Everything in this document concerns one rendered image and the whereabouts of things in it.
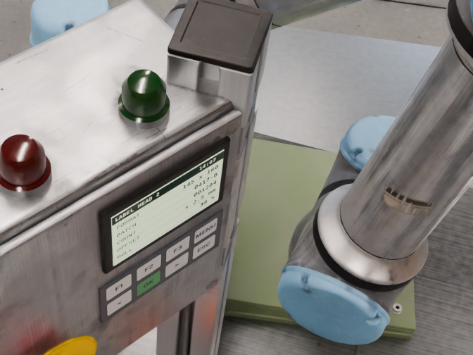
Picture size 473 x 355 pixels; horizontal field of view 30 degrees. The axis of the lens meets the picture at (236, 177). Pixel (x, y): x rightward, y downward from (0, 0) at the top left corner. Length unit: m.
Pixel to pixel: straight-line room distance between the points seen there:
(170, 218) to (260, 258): 0.65
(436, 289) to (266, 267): 0.23
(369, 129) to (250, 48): 0.54
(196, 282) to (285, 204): 0.62
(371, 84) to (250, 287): 0.44
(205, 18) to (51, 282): 0.15
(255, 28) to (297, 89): 0.90
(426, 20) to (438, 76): 2.11
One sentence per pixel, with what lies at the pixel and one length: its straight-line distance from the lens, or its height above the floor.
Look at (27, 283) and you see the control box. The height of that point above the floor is 1.43.
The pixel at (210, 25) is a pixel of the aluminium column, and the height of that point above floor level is 1.50.
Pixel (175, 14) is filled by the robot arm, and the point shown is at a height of 1.22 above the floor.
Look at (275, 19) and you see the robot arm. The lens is 0.87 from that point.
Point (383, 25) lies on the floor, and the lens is 2.75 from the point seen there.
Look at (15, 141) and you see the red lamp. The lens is 0.41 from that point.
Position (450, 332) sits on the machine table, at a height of 0.83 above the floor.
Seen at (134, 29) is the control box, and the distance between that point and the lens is 0.49.
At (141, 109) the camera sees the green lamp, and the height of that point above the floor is 1.49.
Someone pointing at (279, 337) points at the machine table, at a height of 0.83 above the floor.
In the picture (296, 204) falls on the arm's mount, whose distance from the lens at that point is 1.18.
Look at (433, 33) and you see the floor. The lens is 2.77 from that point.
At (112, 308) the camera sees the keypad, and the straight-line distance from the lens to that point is 0.52.
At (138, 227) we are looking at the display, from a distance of 0.46.
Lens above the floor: 1.81
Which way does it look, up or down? 53 degrees down
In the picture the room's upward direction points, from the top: 8 degrees clockwise
